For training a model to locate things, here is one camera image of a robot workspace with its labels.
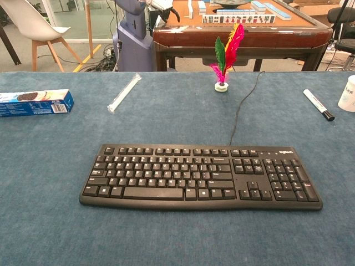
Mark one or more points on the black Logitech keyboard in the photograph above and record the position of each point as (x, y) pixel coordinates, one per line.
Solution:
(194, 171)

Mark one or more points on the colourful feather shuttlecock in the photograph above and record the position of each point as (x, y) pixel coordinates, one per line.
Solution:
(221, 87)

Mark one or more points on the plastic wrapped drinking straw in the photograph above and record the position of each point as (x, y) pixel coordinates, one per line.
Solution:
(124, 93)

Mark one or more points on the brown mahjong table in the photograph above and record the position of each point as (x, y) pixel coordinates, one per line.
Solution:
(249, 34)

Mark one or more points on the blue felt table mat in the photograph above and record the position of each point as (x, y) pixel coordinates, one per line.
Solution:
(55, 166)

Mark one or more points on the row of face-up mahjong tiles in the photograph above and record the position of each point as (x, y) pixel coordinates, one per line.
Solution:
(238, 19)

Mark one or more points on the wooden pole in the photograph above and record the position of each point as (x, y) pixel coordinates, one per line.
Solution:
(88, 27)

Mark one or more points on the white marker black cap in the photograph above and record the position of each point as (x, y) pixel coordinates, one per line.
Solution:
(316, 102)

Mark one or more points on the blue cookie box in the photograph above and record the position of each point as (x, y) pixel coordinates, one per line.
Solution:
(33, 104)

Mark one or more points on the white paper cup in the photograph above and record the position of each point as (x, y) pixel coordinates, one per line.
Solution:
(348, 94)

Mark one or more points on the white plastic basket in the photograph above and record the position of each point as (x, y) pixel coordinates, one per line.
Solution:
(337, 58)

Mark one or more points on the white chair wooden legs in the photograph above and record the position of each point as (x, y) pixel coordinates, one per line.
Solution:
(30, 22)

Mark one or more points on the black office chair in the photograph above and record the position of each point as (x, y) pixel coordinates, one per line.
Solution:
(341, 15)

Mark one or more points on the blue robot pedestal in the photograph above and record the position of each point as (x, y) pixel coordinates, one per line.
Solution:
(133, 50)

